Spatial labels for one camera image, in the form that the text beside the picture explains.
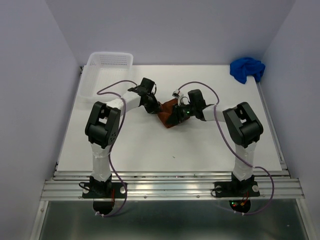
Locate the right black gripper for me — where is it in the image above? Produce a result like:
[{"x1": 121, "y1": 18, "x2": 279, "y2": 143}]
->
[{"x1": 165, "y1": 101, "x2": 196, "y2": 125}]

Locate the brown microfiber towel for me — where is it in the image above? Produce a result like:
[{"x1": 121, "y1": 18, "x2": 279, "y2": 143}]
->
[{"x1": 157, "y1": 98, "x2": 190, "y2": 129}]

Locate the blue microfiber towel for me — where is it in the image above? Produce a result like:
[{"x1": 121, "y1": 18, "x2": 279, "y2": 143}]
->
[{"x1": 229, "y1": 57, "x2": 266, "y2": 84}]

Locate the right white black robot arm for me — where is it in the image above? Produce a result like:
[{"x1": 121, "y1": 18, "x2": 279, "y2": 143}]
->
[{"x1": 165, "y1": 89, "x2": 264, "y2": 198}]

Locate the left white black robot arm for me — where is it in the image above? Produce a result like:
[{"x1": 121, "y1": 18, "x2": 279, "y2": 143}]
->
[{"x1": 79, "y1": 77, "x2": 160, "y2": 199}]

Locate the white perforated plastic basket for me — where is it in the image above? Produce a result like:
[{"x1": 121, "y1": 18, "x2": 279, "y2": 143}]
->
[{"x1": 77, "y1": 51, "x2": 134, "y2": 103}]

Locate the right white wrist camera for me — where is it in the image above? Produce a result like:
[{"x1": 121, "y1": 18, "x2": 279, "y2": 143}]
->
[{"x1": 172, "y1": 89, "x2": 186, "y2": 106}]

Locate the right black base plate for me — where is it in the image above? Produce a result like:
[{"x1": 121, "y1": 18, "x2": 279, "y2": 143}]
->
[{"x1": 211, "y1": 181, "x2": 260, "y2": 198}]

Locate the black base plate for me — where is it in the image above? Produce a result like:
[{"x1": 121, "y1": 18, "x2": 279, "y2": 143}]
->
[
  {"x1": 211, "y1": 181, "x2": 260, "y2": 198},
  {"x1": 80, "y1": 182, "x2": 127, "y2": 199}
]

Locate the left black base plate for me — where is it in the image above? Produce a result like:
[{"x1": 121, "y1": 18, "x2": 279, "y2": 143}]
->
[{"x1": 80, "y1": 182, "x2": 127, "y2": 199}]

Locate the aluminium rail frame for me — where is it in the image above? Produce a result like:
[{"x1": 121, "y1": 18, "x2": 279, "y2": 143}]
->
[{"x1": 31, "y1": 65, "x2": 311, "y2": 240}]

